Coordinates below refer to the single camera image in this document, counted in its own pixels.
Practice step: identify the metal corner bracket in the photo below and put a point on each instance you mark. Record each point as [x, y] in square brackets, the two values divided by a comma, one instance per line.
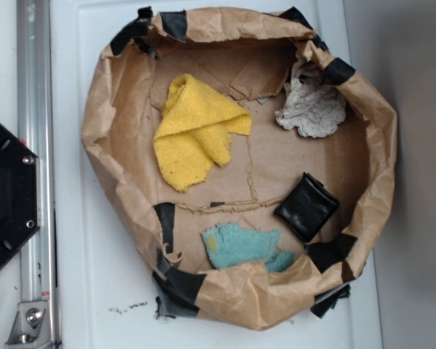
[31, 327]

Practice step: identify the aluminium extrusion rail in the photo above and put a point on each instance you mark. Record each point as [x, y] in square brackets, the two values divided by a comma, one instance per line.
[38, 265]

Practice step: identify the brown paper bag bin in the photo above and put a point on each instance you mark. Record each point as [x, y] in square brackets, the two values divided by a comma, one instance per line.
[247, 56]

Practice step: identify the yellow microfiber cloth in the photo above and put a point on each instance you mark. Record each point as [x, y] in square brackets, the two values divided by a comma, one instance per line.
[195, 132]

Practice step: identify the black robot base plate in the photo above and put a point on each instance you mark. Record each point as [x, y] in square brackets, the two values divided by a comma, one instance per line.
[19, 218]

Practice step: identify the light blue cloth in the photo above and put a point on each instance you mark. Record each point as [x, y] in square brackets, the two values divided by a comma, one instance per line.
[229, 245]

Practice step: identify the crumpled white paper towel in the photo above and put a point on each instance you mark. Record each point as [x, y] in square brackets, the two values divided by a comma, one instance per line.
[313, 104]

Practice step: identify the black taped box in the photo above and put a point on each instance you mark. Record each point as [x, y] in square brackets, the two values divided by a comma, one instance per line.
[307, 208]

